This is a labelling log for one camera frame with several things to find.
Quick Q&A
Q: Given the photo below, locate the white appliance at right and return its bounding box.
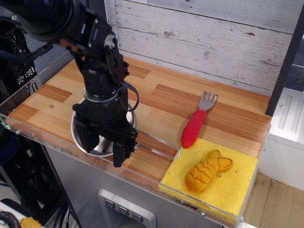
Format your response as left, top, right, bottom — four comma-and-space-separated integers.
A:
258, 88, 304, 190

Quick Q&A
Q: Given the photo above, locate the stainless steel cabinet with dispenser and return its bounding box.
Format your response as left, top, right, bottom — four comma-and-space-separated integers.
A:
46, 145, 244, 228

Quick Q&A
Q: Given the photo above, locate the black equipment rack with cables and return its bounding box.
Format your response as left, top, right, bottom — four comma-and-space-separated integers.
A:
0, 16, 72, 228

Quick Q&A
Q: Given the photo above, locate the small stainless steel pot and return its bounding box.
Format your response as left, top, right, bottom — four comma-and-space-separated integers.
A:
70, 97, 181, 160

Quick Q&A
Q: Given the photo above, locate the red handled metal fork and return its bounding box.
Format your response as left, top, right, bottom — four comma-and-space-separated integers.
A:
181, 91, 218, 148

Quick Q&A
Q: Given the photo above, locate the yellow cloth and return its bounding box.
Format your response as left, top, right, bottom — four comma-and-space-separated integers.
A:
159, 138, 258, 223

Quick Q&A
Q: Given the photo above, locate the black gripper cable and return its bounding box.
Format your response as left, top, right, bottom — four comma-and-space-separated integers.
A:
120, 80, 140, 113

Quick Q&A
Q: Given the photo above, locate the orange plush shrimp toy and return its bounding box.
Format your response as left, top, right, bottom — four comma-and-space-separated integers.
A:
184, 150, 233, 192

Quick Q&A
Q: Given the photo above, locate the clear acrylic table guard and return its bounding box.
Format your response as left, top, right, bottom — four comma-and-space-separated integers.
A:
0, 34, 272, 224

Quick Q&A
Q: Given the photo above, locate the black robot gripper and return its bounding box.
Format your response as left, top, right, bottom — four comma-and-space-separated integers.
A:
73, 94, 138, 168

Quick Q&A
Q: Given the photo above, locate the dark right support post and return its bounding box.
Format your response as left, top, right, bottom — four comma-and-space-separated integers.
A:
265, 6, 304, 116

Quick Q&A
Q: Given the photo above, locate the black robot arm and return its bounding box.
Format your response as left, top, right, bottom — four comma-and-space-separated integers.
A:
1, 0, 138, 167

